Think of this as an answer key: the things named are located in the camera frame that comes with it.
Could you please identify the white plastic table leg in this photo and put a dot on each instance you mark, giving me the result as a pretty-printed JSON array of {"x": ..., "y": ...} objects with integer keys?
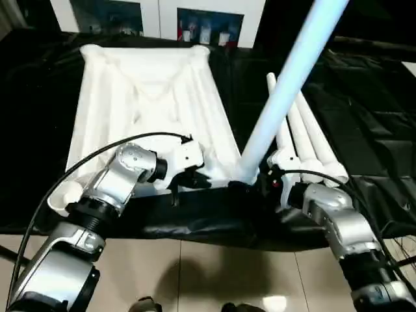
[
  {"x": 320, "y": 136},
  {"x": 302, "y": 136},
  {"x": 271, "y": 83},
  {"x": 292, "y": 65}
]

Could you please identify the white plastic table top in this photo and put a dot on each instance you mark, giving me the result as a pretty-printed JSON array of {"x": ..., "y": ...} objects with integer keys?
[{"x": 146, "y": 84}]

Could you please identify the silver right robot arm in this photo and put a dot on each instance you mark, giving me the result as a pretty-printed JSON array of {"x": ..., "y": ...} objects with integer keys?
[{"x": 341, "y": 221}]

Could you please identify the red item in cabinet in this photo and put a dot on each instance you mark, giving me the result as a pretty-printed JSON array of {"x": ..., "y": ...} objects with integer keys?
[{"x": 179, "y": 31}]

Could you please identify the white cabinet with glass doors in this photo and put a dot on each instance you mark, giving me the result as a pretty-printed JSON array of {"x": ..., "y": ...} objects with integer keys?
[{"x": 159, "y": 16}]

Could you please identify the white board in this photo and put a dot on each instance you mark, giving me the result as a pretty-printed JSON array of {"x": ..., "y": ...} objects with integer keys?
[{"x": 410, "y": 69}]

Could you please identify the dark cabinet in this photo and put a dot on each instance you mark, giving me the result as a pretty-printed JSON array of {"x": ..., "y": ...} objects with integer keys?
[{"x": 373, "y": 16}]

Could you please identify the black work table frame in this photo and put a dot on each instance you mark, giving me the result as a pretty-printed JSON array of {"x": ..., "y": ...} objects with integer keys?
[{"x": 6, "y": 251}]

